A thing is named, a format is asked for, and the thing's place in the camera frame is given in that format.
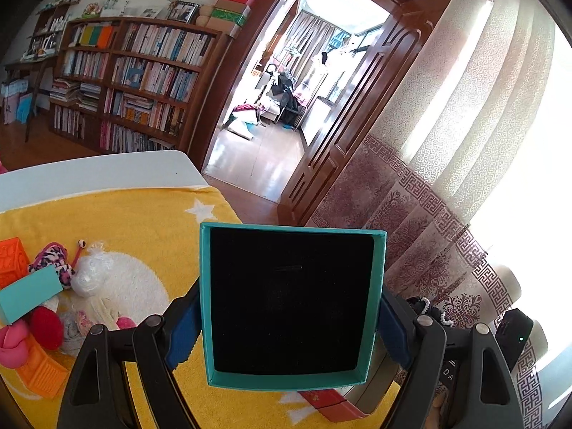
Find clear plastic bag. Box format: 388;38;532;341
71;241;114;297

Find red pompom ball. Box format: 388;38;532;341
26;306;63;351

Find light orange rubber block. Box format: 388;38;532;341
16;335;69;399

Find teal box tray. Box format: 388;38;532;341
199;222;387;391

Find pink foam knot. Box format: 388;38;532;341
0;320;29;369

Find teal box lid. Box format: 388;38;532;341
0;265;63;325

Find yellow patterned towel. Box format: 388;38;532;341
1;187;399;428

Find red biscuit tin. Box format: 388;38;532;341
300;355;400;423

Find dark orange rubber block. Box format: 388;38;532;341
0;237;29;289

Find wooden door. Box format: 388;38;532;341
277;0;450;226

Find wooden bookshelf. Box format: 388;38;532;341
49;18;230;153

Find wooden desk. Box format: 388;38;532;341
2;55;59;144

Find stacked gift boxes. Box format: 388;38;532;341
195;0;256;38

